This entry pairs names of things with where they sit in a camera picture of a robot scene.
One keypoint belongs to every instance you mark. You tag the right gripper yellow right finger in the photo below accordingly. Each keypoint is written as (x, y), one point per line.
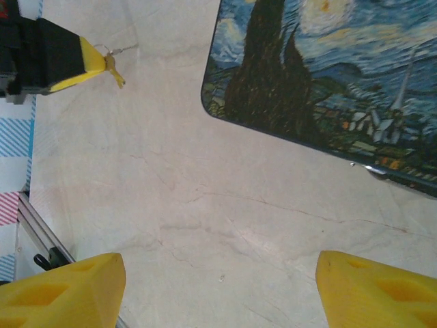
(358, 294)

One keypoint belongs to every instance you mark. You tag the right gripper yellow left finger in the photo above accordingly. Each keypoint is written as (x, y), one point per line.
(68, 300)

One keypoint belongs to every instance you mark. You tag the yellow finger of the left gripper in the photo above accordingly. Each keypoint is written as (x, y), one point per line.
(91, 56)
(76, 81)

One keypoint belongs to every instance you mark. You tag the small brass key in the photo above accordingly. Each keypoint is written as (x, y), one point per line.
(111, 65)

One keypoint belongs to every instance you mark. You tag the starry night tin box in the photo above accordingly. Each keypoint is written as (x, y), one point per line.
(307, 68)

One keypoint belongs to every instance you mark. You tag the black rail bracket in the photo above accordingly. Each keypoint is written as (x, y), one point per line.
(56, 257)

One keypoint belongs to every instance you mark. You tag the aluminium side frame rail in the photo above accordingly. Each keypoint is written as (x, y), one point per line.
(37, 225)

